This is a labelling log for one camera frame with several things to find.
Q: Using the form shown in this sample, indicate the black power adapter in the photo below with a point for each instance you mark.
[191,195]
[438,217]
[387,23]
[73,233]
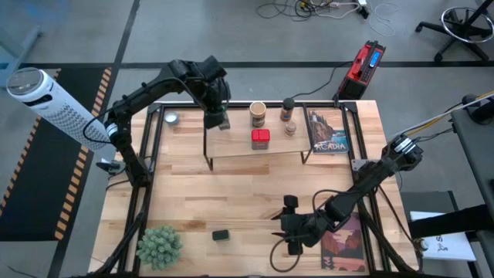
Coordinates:
[363,13]

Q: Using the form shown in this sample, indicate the black hazard striped floor mat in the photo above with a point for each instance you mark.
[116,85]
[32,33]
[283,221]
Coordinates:
[38,185]

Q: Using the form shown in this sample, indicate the black desk mount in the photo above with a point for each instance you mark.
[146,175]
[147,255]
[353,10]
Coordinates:
[482,112]

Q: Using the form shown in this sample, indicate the black metal beam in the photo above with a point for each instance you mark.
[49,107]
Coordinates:
[444,224]

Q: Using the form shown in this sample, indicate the purple canyon poster card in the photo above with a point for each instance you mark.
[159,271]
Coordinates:
[343,251]

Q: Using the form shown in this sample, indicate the Acadia poster card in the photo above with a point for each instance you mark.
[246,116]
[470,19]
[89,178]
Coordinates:
[328,131]

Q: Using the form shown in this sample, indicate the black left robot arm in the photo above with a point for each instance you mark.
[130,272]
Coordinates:
[150,87]

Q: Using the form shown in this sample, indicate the black office chair base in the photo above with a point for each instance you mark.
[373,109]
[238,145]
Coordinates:
[463,29]

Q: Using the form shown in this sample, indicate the dark grey desk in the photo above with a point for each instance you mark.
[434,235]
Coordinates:
[478,154]

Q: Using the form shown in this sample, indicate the small brown lid glass jar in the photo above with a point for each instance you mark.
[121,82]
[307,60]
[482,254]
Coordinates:
[290,128]

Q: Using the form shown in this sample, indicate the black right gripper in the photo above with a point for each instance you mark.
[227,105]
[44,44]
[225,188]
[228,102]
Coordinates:
[305,229]

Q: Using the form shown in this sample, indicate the black aluminium frame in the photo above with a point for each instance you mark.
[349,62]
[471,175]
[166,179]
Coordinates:
[324,104]

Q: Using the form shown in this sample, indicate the dark green pepper tin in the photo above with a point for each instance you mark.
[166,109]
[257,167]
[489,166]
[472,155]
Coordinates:
[220,235]

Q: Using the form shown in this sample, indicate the green artificial plant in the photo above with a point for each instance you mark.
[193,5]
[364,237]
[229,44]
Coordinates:
[160,247]

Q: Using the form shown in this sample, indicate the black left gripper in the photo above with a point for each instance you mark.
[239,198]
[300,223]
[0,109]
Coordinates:
[214,85]

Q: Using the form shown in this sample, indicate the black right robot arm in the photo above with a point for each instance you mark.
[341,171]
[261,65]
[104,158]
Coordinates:
[366,181]

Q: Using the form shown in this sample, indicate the small white knob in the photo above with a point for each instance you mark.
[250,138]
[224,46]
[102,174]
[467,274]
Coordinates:
[423,245]

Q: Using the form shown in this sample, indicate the dark grey box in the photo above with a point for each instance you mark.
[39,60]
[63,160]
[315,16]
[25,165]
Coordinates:
[424,201]

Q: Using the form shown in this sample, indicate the black lid orange spice jar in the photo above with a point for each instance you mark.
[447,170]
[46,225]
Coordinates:
[288,105]

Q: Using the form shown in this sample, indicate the white tower fan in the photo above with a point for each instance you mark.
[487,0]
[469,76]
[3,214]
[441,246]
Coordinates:
[58,108]

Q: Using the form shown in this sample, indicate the red portable power station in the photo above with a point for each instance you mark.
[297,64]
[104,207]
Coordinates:
[363,69]

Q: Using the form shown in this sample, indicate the red lid paprika tin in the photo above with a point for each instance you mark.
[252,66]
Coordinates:
[261,136]

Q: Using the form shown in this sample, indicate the wooden shelf riser black legs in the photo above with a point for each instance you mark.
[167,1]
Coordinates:
[235,143]

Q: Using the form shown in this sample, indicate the white paper sheet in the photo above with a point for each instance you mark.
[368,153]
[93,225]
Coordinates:
[451,247]

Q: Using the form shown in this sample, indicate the tan lid brown jar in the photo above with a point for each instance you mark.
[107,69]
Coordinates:
[257,109]

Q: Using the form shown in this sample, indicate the small silver tin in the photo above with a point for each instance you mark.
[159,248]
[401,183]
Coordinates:
[171,117]

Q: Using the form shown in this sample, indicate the grey blue furniture leg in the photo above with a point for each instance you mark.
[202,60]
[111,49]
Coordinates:
[23,54]

